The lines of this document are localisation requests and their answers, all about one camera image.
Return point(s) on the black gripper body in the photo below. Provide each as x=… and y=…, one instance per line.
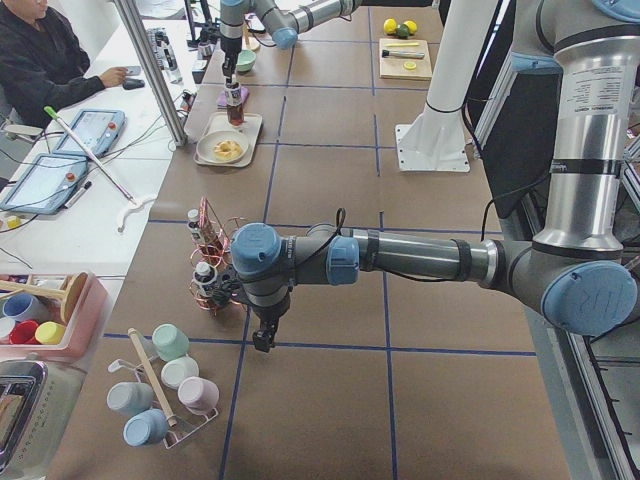
x=267, y=316
x=229, y=50

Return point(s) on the tea bottle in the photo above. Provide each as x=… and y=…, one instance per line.
x=198, y=229
x=204, y=278
x=235, y=113

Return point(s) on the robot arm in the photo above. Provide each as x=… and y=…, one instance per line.
x=570, y=272
x=284, y=27

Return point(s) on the beige rabbit tray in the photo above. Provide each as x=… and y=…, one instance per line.
x=251, y=128

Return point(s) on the person's hand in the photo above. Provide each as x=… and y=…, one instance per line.
x=113, y=77

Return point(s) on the mint green bowl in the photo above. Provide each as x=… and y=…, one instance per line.
x=245, y=61

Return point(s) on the wooden stand with round base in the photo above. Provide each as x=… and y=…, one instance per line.
x=251, y=42

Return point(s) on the steel cup on black base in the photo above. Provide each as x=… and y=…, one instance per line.
x=205, y=49

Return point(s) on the purple folded cloth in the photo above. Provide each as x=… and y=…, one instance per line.
x=242, y=95

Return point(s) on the pink cup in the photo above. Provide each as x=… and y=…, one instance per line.
x=200, y=396

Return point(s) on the mint green cup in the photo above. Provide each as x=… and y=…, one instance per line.
x=170, y=342

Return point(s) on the white cup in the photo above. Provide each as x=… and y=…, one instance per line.
x=177, y=370

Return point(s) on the glazed twisted donut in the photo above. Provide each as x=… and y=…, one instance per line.
x=227, y=150

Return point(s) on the beige round plate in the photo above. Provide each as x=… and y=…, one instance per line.
x=205, y=146

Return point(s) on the computer mouse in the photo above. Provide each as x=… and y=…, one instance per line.
x=132, y=84

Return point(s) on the light blue cup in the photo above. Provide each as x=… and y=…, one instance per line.
x=146, y=428

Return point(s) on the grey blue cup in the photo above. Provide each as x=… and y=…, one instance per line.
x=130, y=398

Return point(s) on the far teach pendant tablet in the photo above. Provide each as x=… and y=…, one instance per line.
x=98, y=129

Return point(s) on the teach pendant tablet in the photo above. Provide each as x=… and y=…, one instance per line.
x=47, y=185
x=98, y=129

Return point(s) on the yellow lemon left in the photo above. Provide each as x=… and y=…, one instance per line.
x=390, y=26

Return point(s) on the yellow lemon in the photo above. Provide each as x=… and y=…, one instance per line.
x=411, y=27
x=390, y=26

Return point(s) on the wooden cutting board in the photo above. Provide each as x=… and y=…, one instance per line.
x=392, y=68

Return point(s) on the green avocado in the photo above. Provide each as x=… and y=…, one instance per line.
x=402, y=31

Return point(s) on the pink storage box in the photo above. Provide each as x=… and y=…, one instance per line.
x=52, y=317

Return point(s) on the yellow lemon right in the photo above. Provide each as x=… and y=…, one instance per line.
x=411, y=27

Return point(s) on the yellow plastic knife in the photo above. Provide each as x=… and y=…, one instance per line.
x=402, y=44

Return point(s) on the reacher grabber stick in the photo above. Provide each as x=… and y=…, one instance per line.
x=134, y=203

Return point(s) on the person in black sweater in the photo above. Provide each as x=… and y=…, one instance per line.
x=42, y=62

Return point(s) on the black marker pen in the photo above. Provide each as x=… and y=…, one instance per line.
x=77, y=195

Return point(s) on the near teach pendant tablet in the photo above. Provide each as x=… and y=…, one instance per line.
x=47, y=185

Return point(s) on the silver toaster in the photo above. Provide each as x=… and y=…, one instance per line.
x=37, y=399

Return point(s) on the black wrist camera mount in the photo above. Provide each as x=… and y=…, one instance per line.
x=226, y=287

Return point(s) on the copper wire bottle rack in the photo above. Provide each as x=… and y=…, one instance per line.
x=217, y=252

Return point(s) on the aluminium frame post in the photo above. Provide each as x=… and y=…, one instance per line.
x=130, y=18

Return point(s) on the wire cup rack wooden handle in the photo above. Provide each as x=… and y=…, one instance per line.
x=183, y=424

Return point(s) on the black and steel knife handle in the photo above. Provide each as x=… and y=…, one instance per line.
x=402, y=54

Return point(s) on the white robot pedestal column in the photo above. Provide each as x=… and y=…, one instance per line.
x=435, y=140

